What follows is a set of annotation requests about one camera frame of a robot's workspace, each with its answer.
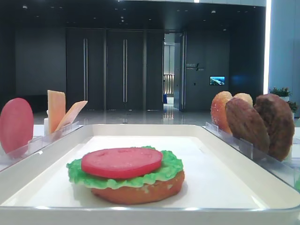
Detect bottom bun half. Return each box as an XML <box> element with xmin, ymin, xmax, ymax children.
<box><xmin>91</xmin><ymin>171</ymin><xmax>185</xmax><ymax>205</ymax></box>

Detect white rectangular tray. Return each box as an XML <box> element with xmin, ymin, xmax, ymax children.
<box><xmin>0</xmin><ymin>125</ymin><xmax>300</xmax><ymax>225</ymax></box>

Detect red tomato slice on burger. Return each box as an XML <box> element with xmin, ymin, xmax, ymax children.
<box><xmin>81</xmin><ymin>147</ymin><xmax>163</xmax><ymax>179</ymax></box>

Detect upright orange cheese slice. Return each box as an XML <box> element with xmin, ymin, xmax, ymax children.
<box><xmin>47</xmin><ymin>90</ymin><xmax>66</xmax><ymax>134</ymax></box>

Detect green lettuce leaf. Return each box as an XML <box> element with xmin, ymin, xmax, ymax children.
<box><xmin>67</xmin><ymin>146</ymin><xmax>183</xmax><ymax>189</ymax></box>

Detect brown meat patty rear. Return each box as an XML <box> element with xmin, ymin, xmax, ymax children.
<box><xmin>254</xmin><ymin>93</ymin><xmax>295</xmax><ymax>161</ymax></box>

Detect sesame bun top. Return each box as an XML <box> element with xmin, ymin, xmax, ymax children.
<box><xmin>210</xmin><ymin>91</ymin><xmax>232</xmax><ymax>135</ymax></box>

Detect clear holder rack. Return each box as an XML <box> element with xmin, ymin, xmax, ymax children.
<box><xmin>204</xmin><ymin>122</ymin><xmax>300</xmax><ymax>190</ymax></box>
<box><xmin>0</xmin><ymin>122</ymin><xmax>82</xmax><ymax>170</ymax></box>

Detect white pusher block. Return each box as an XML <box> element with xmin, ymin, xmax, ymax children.
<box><xmin>44</xmin><ymin>110</ymin><xmax>49</xmax><ymax>136</ymax></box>

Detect brown meat patty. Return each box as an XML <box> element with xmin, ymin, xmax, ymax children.
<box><xmin>254</xmin><ymin>93</ymin><xmax>295</xmax><ymax>161</ymax></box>
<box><xmin>225</xmin><ymin>97</ymin><xmax>270</xmax><ymax>153</ymax></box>

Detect brown meat patty front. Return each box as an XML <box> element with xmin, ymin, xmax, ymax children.
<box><xmin>225</xmin><ymin>97</ymin><xmax>270</xmax><ymax>153</ymax></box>

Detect potted plant with flowers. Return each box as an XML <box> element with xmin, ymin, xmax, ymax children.
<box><xmin>269</xmin><ymin>87</ymin><xmax>299</xmax><ymax>118</ymax></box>

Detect clear right holder rack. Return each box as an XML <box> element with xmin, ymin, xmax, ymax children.
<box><xmin>204</xmin><ymin>122</ymin><xmax>300</xmax><ymax>190</ymax></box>

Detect clear left holder rack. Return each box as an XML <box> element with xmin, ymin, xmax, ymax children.
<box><xmin>0</xmin><ymin>122</ymin><xmax>82</xmax><ymax>170</ymax></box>

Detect red tomato slice in rack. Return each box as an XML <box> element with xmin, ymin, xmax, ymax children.
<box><xmin>0</xmin><ymin>98</ymin><xmax>34</xmax><ymax>158</ymax></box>

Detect pale bun half behind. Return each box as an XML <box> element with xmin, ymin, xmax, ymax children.
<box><xmin>233</xmin><ymin>93</ymin><xmax>253</xmax><ymax>106</ymax></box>

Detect small wall screen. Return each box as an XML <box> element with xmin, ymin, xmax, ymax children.
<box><xmin>210</xmin><ymin>76</ymin><xmax>225</xmax><ymax>86</ymax></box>

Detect dark double doors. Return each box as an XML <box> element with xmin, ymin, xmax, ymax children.
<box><xmin>66</xmin><ymin>29</ymin><xmax>164</xmax><ymax>110</ymax></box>

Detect leaning orange cheese slice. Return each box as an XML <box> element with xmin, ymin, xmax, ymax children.
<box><xmin>55</xmin><ymin>100</ymin><xmax>88</xmax><ymax>131</ymax></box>

